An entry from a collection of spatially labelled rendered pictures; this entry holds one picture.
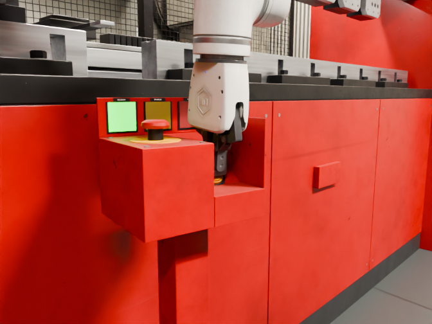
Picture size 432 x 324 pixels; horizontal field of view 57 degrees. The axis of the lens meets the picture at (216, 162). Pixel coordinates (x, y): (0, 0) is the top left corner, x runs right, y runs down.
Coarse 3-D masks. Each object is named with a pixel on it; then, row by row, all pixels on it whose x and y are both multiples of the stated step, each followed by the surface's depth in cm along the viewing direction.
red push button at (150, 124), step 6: (150, 120) 55; (156, 120) 55; (162, 120) 55; (144, 126) 55; (150, 126) 54; (156, 126) 54; (162, 126) 55; (168, 126) 56; (150, 132) 56; (156, 132) 55; (162, 132) 56; (150, 138) 56; (156, 138) 56; (162, 138) 56
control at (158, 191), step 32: (256, 128) 60; (128, 160) 52; (160, 160) 50; (192, 160) 52; (256, 160) 61; (128, 192) 53; (160, 192) 50; (192, 192) 53; (224, 192) 58; (256, 192) 60; (128, 224) 54; (160, 224) 51; (192, 224) 54; (224, 224) 57
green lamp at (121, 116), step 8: (112, 104) 61; (120, 104) 62; (128, 104) 62; (112, 112) 61; (120, 112) 62; (128, 112) 62; (112, 120) 61; (120, 120) 62; (128, 120) 63; (112, 128) 61; (120, 128) 62; (128, 128) 63
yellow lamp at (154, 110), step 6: (150, 102) 64; (156, 102) 65; (162, 102) 66; (168, 102) 66; (150, 108) 64; (156, 108) 65; (162, 108) 66; (168, 108) 66; (150, 114) 65; (156, 114) 65; (162, 114) 66; (168, 114) 67; (168, 120) 67
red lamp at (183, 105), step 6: (180, 102) 67; (186, 102) 68; (180, 108) 68; (186, 108) 68; (180, 114) 68; (186, 114) 69; (180, 120) 68; (186, 120) 69; (180, 126) 68; (186, 126) 69
